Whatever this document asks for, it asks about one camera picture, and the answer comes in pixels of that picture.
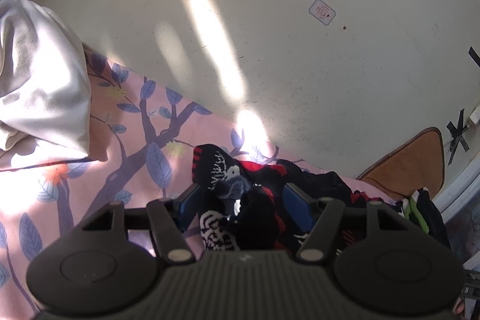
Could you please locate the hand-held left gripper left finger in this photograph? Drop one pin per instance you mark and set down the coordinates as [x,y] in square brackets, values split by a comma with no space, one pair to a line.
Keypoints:
[189,208]

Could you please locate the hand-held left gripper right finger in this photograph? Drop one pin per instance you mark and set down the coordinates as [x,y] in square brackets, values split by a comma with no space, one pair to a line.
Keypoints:
[296,208]

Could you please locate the black sweater red white print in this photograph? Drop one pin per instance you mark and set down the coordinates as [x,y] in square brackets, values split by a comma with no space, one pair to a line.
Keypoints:
[258,218]

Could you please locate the pink floral bedsheet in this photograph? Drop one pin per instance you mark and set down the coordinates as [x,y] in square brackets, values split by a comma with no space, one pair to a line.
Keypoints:
[112,140]

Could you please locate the black and green garment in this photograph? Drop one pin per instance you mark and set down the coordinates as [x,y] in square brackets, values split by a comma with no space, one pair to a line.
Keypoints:
[427,215]

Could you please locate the white cloth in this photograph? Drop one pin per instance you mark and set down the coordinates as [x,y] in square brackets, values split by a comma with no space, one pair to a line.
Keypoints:
[37,80]

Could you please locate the small wall sticker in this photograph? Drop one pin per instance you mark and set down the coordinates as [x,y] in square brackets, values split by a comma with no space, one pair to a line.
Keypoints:
[322,12]

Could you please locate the white wall charger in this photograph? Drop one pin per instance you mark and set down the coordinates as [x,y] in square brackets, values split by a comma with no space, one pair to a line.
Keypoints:
[474,117]

